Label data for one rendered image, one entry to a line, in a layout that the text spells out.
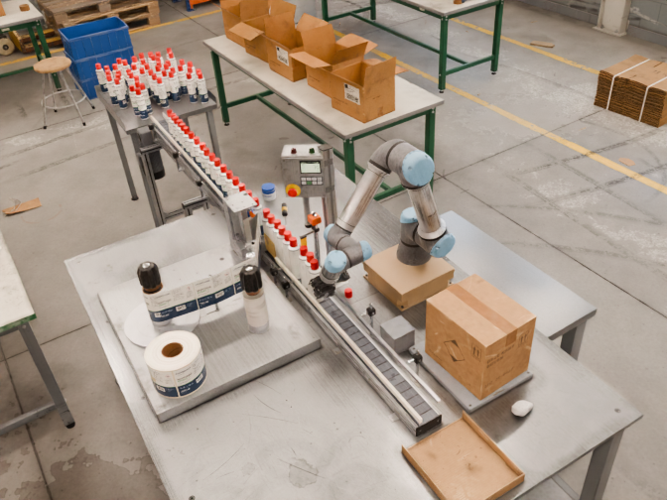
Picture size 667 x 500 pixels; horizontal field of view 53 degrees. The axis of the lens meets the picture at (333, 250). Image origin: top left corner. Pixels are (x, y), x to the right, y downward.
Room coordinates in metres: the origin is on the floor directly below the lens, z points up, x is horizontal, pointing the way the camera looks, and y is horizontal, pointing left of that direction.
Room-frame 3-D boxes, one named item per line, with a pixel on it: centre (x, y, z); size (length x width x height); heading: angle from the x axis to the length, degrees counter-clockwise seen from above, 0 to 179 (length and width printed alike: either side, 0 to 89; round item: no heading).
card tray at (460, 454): (1.28, -0.36, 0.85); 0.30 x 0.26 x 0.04; 28
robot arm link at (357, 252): (1.99, -0.08, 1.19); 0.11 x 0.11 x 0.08; 30
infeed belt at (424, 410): (2.16, 0.11, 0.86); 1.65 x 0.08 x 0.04; 28
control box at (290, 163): (2.30, 0.09, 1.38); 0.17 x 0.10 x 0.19; 83
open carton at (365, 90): (4.08, -0.28, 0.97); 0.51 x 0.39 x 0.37; 125
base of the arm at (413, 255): (2.29, -0.35, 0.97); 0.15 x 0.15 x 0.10
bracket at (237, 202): (2.49, 0.40, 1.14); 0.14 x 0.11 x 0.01; 28
